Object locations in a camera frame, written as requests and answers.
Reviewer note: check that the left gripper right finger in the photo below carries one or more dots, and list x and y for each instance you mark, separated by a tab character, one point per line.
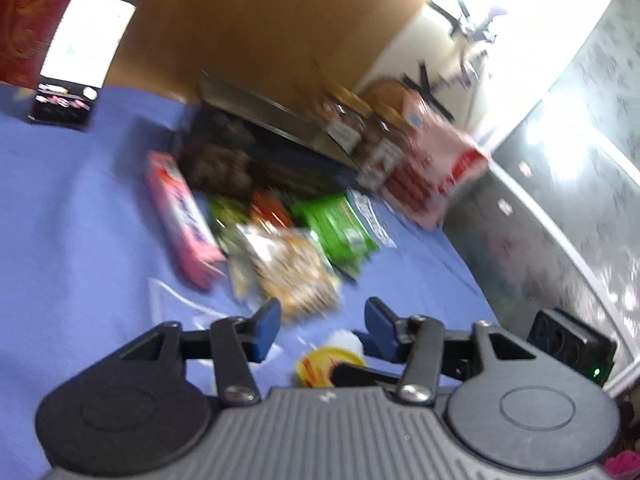
515	406

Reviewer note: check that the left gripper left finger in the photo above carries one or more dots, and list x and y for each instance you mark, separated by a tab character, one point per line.
151	402

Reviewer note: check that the pink snack box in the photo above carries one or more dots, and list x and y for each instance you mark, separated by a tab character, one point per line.
192	242

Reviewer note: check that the yellow brown snack packet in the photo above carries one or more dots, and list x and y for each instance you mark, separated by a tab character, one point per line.
287	265

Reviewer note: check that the green snack packet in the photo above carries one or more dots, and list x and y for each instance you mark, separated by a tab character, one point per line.
228	219

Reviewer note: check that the light green snack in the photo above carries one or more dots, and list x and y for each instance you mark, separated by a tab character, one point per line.
342	236

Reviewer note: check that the red snack packet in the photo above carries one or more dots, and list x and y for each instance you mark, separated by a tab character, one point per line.
267	210

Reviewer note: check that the blue printed tablecloth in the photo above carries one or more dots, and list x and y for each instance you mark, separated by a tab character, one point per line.
86	265

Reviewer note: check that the yellow round snack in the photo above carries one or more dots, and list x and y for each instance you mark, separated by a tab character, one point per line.
314	369

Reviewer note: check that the pink fried dough snack bag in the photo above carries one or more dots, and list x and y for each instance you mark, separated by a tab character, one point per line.
438	159

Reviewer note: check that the black sheep tin box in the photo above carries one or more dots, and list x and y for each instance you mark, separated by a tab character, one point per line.
231	140

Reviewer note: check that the nut jar gold lid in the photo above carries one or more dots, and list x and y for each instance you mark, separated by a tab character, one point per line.
382	146
343	115

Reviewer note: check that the black smartphone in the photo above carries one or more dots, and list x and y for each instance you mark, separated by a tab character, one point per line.
78	59

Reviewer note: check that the round wooden board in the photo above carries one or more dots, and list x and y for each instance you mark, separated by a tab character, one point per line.
386	96

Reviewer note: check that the red gift box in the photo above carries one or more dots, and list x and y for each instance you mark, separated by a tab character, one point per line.
30	15

